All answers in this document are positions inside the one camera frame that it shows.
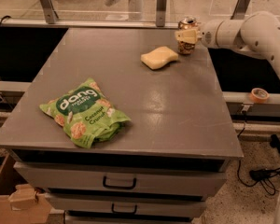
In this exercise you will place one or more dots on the grey drawer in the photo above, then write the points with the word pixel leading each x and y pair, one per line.
pixel 133 207
pixel 107 178
pixel 76 217

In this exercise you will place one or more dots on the green dang chips bag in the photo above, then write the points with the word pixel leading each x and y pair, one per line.
pixel 85 114

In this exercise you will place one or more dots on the orange soda can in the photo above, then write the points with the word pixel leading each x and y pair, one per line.
pixel 184 24

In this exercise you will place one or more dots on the middle metal bracket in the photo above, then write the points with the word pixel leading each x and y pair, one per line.
pixel 160 12

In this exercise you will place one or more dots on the orange tape roll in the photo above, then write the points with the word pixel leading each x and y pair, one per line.
pixel 259 95

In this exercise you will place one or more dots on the right metal bracket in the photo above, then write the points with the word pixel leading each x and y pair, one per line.
pixel 240 9

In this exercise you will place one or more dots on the bottom grey drawer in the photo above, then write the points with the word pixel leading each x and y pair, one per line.
pixel 76 217

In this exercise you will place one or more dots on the metal bracket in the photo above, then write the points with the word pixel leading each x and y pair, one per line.
pixel 240 9
pixel 160 12
pixel 49 12

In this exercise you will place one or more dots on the grey drawer cabinet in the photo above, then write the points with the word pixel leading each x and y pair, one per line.
pixel 110 141

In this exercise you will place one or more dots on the middle grey drawer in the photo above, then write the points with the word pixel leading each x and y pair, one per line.
pixel 133 207

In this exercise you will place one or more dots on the left metal bracket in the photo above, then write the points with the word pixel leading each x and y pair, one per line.
pixel 49 12

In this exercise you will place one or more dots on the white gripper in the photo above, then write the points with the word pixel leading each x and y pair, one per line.
pixel 209 33

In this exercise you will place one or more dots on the cardboard box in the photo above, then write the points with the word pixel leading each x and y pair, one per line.
pixel 20 203

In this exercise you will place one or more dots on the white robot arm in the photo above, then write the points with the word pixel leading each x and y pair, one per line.
pixel 246 55

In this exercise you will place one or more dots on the yellow sponge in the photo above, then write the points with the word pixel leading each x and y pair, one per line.
pixel 159 57

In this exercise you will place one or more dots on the top grey drawer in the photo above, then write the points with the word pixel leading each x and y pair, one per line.
pixel 107 178

